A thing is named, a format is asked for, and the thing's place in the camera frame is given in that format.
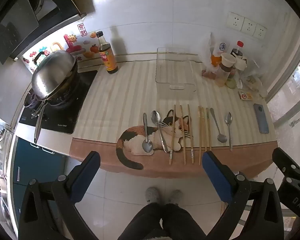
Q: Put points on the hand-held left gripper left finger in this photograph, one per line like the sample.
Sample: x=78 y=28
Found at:
x=81 y=180

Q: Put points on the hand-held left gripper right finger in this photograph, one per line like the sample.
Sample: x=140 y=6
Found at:
x=216 y=178

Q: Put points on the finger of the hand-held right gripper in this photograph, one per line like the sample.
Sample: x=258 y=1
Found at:
x=286 y=161

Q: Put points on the brown chopstick with printed end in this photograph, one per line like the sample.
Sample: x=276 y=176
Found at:
x=183 y=135
x=190 y=135

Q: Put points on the steel spoon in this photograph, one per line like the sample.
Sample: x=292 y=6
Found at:
x=228 y=118
x=222 y=138
x=155 y=117
x=147 y=146

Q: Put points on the clear plastic container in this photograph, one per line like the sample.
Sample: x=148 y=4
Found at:
x=175 y=80

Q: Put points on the grey slipper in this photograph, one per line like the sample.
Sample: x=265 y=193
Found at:
x=152 y=195
x=175 y=196

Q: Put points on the blue kitchen cabinet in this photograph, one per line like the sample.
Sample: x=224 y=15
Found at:
x=37 y=170

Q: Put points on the blue smartphone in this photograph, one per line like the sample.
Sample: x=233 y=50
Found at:
x=261 y=118

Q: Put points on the person's right leg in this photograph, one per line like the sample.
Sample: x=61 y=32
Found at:
x=183 y=222

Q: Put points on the person's leg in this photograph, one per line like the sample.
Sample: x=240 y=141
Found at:
x=142 y=222
x=183 y=222

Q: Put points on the black glass gas stove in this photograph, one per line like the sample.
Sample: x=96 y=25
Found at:
x=65 y=120

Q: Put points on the person's left leg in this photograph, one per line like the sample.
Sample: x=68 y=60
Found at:
x=142 y=222

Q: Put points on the small orange box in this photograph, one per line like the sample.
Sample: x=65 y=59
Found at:
x=246 y=95

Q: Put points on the white dish rack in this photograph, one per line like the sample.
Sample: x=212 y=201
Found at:
x=1 y=145

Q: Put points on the crumpled clear plastic bags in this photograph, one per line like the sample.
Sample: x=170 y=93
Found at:
x=252 y=80

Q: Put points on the striped cat print mat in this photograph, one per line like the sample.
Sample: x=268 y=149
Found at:
x=115 y=97

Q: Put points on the black wok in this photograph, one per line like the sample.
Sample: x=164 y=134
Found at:
x=65 y=90

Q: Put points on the clear jar white lid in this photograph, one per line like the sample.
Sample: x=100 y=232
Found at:
x=223 y=76

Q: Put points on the steel wok lid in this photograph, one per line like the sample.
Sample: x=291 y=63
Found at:
x=52 y=75

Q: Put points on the red cap dark bottle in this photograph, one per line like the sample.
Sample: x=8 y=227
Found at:
x=238 y=48

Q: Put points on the dark sauce bottle orange label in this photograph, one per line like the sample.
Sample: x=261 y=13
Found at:
x=107 y=57

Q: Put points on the clear plastic bag with orange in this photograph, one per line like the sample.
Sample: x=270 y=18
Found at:
x=210 y=52

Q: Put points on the bottle with white round label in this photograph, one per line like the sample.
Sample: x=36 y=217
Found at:
x=222 y=47

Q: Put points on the black range hood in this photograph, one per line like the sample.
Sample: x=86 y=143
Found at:
x=20 y=17

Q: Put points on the grey window frame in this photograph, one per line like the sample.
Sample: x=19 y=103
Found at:
x=285 y=75

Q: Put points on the colourful fruit wall stickers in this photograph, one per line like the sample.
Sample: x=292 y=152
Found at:
x=88 y=50

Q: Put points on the white wall socket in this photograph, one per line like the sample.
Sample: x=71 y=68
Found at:
x=260 y=31
x=235 y=21
x=249 y=26

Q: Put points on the pink sun wall hook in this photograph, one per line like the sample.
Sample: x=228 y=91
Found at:
x=73 y=46

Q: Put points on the red stamp wall sticker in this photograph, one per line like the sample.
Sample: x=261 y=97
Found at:
x=81 y=29

